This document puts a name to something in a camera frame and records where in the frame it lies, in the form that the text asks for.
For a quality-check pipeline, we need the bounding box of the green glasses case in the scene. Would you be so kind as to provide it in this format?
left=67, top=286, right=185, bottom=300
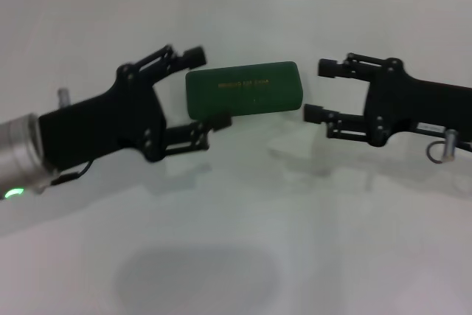
left=184, top=60, right=305, bottom=120

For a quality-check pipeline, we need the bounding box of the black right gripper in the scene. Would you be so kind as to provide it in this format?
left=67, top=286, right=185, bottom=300
left=302, top=52, right=472, bottom=147

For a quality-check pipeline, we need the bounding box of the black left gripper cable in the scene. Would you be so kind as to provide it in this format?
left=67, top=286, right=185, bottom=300
left=36, top=159, right=93, bottom=194

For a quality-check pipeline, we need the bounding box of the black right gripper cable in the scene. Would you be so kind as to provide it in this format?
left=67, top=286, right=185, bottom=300
left=426, top=139, right=472, bottom=165

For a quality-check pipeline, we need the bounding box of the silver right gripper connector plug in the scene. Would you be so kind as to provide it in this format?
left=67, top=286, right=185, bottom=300
left=442, top=128, right=459, bottom=163

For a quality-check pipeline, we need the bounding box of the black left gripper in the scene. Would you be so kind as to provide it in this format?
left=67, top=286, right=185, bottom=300
left=38, top=44, right=207, bottom=164

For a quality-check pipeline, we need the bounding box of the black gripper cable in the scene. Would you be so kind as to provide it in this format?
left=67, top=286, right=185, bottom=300
left=426, top=139, right=472, bottom=165
left=36, top=159, right=93, bottom=194

